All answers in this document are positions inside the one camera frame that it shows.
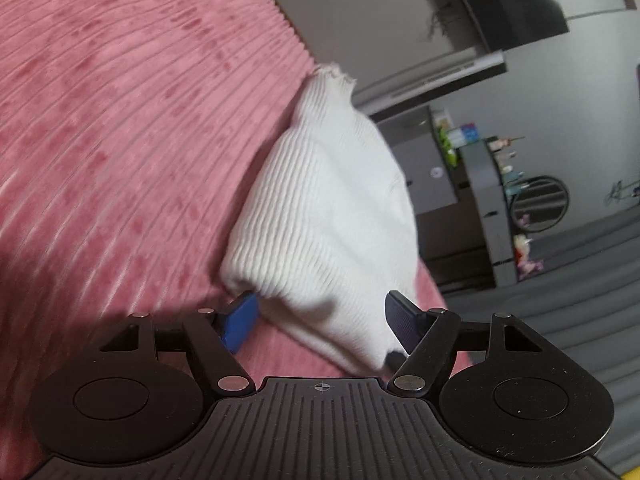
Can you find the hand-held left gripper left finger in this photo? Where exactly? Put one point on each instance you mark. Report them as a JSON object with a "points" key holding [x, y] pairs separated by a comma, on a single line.
{"points": [[239, 322]]}

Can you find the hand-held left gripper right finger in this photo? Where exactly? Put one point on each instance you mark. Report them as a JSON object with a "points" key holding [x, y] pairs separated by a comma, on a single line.
{"points": [[402, 317]]}

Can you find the white knit sweater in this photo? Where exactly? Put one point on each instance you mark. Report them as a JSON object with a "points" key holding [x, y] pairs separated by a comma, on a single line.
{"points": [[330, 220]]}

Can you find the grey drawer cabinet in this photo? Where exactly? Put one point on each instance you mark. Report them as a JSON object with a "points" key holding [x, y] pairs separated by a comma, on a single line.
{"points": [[435, 195]]}

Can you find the pink plush toy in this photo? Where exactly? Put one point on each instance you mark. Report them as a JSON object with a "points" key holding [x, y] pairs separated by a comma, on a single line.
{"points": [[530, 267]]}

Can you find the grey vanity table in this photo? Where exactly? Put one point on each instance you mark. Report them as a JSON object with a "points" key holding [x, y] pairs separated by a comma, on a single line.
{"points": [[487, 210]]}

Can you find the cream jar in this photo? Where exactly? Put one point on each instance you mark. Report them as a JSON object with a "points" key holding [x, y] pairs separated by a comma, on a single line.
{"points": [[522, 244]]}

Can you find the blue cosmetic bottle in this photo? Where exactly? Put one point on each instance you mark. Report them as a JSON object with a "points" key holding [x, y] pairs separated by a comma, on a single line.
{"points": [[512, 176], [512, 190]]}

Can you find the green packet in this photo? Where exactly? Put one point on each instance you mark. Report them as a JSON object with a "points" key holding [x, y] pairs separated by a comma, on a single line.
{"points": [[447, 147]]}

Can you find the round black-framed mirror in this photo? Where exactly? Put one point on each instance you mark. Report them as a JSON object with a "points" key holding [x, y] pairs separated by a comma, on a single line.
{"points": [[540, 204]]}

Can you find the clear cosmetic bottle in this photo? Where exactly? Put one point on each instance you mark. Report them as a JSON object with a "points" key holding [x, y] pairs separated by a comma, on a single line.
{"points": [[505, 157]]}

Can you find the blue white tissue pack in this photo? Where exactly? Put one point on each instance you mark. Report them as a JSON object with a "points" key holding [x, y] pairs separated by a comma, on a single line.
{"points": [[462, 135]]}

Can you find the small white cosmetic bottle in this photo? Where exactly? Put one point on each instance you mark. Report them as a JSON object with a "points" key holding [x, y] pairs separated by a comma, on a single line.
{"points": [[500, 144]]}

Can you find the pink ribbed blanket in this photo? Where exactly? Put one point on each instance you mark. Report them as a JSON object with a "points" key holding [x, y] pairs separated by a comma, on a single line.
{"points": [[125, 135]]}

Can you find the white black tower air conditioner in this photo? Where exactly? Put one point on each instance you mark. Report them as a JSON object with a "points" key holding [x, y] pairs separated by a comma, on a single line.
{"points": [[435, 77]]}

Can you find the black wall television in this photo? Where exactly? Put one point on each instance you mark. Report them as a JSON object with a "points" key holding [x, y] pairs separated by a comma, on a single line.
{"points": [[515, 0]]}

